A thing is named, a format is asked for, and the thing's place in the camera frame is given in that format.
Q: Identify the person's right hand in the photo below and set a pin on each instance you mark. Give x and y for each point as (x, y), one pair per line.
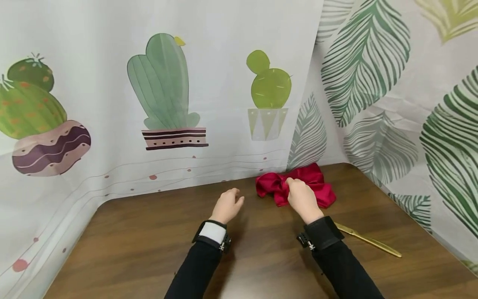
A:
(303, 200)

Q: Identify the person's left hand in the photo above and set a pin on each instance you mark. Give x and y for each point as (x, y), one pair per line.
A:
(225, 206)

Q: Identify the person's left thumb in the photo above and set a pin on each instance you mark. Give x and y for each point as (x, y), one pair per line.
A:
(239, 201)

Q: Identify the person's right fingers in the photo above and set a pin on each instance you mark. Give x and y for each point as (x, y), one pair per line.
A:
(292, 187)

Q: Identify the person's left fingers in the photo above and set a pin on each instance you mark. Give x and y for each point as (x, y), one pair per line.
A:
(231, 192)

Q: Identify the red satin cloth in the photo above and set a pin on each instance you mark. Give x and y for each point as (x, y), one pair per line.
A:
(320, 182)

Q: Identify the person's left forearm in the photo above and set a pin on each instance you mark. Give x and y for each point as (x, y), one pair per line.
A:
(198, 268)

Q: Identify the person's right forearm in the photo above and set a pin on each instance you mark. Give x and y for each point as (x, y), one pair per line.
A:
(345, 270)

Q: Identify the black wrist band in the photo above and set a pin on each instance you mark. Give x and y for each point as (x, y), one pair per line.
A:
(211, 234)
(320, 234)

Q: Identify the gold table knife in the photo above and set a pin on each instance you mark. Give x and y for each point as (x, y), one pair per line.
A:
(368, 240)

